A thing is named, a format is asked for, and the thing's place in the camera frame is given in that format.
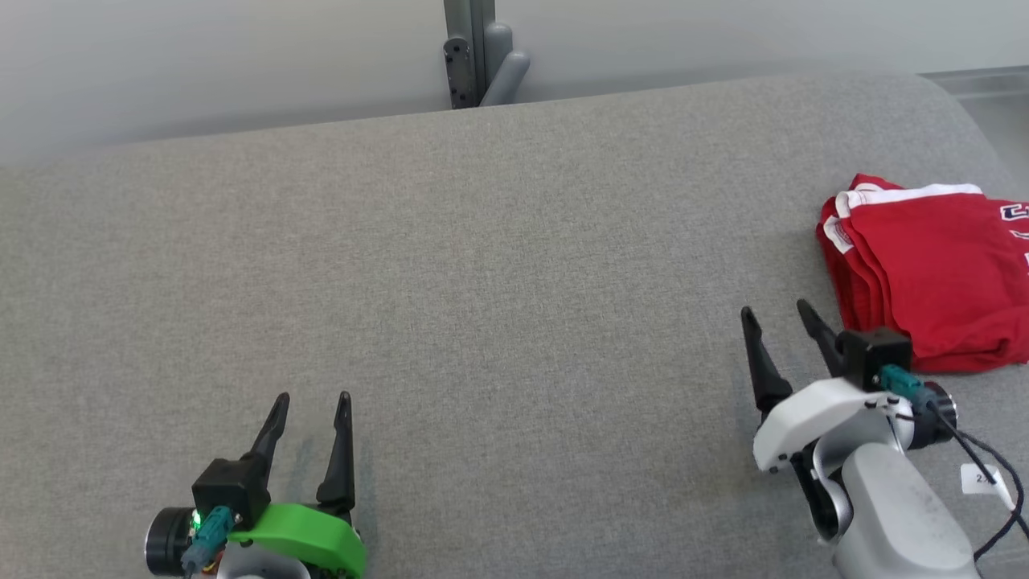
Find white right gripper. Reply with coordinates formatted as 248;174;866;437
740;299;917;474

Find red shorts with white stripes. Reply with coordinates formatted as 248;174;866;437
832;174;1029;359

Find grey metal frame post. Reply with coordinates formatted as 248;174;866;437
442;0;531;110

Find teal left camera connector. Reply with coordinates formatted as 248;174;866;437
181;507;234;573

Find grey fabric sofa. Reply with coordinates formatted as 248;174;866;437
0;71;1029;579

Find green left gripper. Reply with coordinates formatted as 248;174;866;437
228;392;368;579

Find teal camera connector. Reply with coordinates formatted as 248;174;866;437
879;364;937;411
181;507;234;573

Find white cable label tag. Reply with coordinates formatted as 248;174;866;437
961;463;1015;509

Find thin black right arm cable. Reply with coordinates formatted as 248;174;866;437
924;402;1029;564

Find teal right camera connector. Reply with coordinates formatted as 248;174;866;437
879;364;937;411

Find dark perforated bracket plate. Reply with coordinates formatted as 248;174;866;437
443;36;477;109

